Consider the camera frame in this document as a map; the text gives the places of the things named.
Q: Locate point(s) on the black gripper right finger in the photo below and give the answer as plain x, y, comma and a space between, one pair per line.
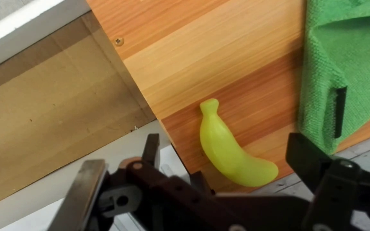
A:
343, 193

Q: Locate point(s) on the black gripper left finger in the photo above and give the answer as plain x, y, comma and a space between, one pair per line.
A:
151, 193

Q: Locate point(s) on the yellow toy banana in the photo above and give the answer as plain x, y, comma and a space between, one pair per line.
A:
224, 149

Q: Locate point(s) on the black cloth tag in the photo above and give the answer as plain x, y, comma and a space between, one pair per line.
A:
340, 112

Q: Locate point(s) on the green microfibre cloth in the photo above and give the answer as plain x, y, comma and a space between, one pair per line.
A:
347, 56

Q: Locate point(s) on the countersunk screw head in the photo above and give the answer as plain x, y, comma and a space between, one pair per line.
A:
119, 42

